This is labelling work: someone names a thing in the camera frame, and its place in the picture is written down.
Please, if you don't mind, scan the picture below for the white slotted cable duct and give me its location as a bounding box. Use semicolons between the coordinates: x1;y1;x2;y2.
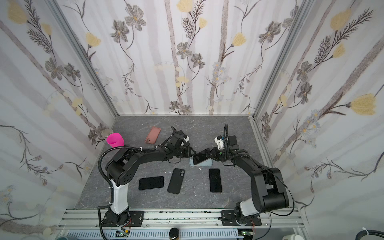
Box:
65;229;244;240

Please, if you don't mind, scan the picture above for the pink silicone cup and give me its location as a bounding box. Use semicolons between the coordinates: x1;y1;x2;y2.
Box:
107;133;125;148

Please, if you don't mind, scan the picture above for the black phone case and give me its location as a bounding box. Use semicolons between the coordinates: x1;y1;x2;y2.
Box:
167;168;185;195

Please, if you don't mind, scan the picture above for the salmon pink phone case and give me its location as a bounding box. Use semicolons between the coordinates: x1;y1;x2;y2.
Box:
145;127;161;144

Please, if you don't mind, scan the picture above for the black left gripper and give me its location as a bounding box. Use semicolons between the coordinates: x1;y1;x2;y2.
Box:
173;146;198;158

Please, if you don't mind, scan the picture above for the black smartphone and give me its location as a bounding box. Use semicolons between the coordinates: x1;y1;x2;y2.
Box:
193;148;210;166
139;176;164;191
209;169;223;193

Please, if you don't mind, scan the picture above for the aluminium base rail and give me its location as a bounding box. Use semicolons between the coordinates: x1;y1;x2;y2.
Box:
58;209;305;230

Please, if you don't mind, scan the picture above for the light blue phone case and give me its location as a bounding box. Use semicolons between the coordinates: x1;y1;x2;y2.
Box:
190;158;213;167

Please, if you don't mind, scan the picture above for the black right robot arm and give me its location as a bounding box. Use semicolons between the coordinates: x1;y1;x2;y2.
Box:
209;124;290;225

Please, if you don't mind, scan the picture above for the black round knob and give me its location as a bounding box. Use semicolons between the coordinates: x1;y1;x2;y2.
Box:
169;228;180;240

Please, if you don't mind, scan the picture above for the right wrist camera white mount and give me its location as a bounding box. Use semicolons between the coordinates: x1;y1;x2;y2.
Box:
214;136;225;150

